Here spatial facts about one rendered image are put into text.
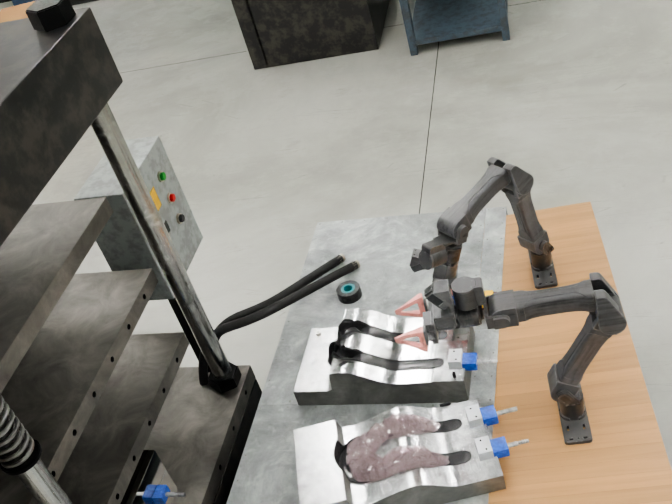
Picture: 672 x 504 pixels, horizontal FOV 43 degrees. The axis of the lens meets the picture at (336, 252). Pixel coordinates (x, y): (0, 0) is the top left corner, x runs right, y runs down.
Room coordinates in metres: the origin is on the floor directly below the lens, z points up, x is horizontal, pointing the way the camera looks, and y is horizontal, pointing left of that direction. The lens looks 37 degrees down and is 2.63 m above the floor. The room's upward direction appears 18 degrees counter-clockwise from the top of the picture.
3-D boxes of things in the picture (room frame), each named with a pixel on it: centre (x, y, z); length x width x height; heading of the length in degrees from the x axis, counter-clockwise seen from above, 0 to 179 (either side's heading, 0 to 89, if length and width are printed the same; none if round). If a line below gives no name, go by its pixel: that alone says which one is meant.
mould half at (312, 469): (1.44, 0.02, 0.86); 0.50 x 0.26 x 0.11; 85
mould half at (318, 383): (1.80, -0.04, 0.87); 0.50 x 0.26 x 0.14; 68
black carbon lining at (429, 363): (1.79, -0.05, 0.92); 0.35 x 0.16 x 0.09; 68
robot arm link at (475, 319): (1.50, -0.26, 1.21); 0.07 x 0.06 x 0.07; 76
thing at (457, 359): (1.65, -0.27, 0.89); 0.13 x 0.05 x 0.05; 68
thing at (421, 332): (1.50, -0.12, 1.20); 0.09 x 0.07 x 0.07; 76
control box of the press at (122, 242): (2.26, 0.53, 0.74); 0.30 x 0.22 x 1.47; 158
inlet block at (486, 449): (1.37, -0.25, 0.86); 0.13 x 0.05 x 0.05; 85
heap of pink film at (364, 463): (1.45, 0.01, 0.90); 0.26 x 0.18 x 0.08; 85
